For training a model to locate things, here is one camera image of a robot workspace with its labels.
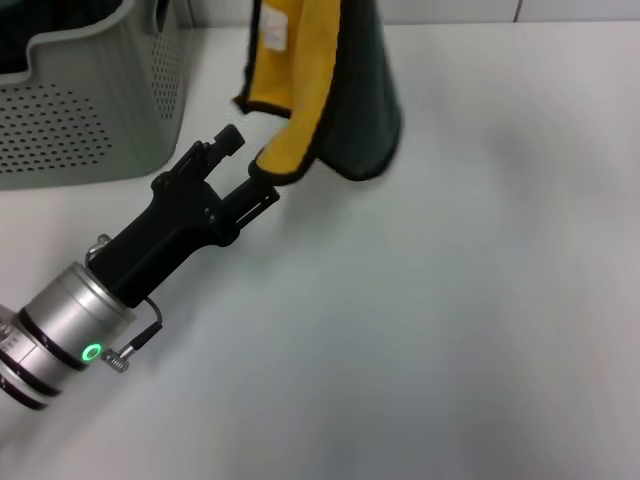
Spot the grey perforated plastic storage box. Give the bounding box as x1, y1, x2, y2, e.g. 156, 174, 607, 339
0, 0, 194, 191

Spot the silver plug with cable loop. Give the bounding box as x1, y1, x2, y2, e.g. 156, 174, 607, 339
84, 233, 112, 261

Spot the dark green and yellow towel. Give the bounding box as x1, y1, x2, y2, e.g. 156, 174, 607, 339
232, 0, 404, 182

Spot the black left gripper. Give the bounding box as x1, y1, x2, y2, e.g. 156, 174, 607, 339
92, 124, 281, 309

